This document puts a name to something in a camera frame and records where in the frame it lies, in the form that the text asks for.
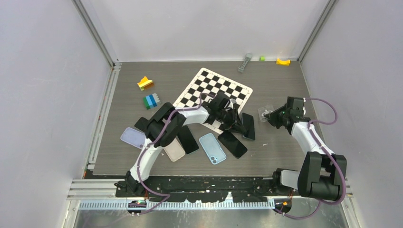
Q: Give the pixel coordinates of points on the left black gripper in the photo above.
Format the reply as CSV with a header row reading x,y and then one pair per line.
x,y
235,124

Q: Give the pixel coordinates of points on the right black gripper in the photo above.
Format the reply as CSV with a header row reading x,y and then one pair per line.
x,y
272,117

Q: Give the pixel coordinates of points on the clear transparent phone case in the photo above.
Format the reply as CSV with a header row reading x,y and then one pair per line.
x,y
268,109

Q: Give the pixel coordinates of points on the black phone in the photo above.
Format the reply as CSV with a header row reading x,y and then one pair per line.
x,y
248,123

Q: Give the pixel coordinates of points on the light blue phone case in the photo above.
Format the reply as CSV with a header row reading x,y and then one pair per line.
x,y
212,148

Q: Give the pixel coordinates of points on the cream phone case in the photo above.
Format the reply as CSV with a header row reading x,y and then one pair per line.
x,y
174,150

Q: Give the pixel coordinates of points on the lavender phone case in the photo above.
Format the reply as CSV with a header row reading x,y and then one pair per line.
x,y
133,137

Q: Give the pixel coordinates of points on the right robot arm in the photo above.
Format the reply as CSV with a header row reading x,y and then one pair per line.
x,y
322,175

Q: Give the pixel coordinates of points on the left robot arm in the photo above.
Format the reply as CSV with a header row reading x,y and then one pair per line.
x,y
164,126

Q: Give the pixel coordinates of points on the black white checkerboard mat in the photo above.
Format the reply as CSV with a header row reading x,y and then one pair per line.
x,y
217,91

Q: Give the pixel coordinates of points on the yellow arch block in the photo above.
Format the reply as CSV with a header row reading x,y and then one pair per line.
x,y
283,62

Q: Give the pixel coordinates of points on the green blue brick stack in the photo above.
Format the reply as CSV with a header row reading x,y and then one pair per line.
x,y
151,101

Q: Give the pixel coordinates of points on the yellow orange brick stack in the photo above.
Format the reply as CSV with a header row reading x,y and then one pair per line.
x,y
145,83

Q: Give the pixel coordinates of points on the grey metal bracket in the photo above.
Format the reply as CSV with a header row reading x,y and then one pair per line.
x,y
246,60

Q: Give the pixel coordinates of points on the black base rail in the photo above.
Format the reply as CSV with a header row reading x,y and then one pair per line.
x,y
207,189

